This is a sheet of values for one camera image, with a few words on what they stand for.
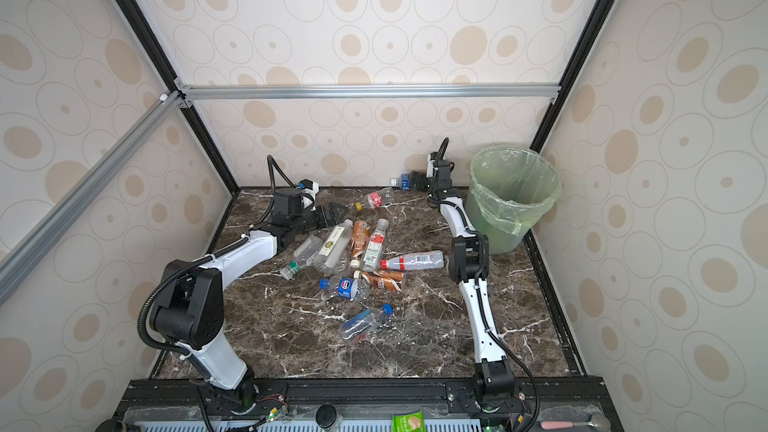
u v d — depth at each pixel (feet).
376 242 3.19
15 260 1.68
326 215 2.66
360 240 3.27
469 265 2.47
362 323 2.79
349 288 2.87
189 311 1.54
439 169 3.02
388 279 2.93
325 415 2.05
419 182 3.46
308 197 2.44
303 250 3.19
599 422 2.35
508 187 3.30
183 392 2.47
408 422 2.25
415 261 3.10
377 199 3.59
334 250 2.99
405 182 3.82
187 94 2.95
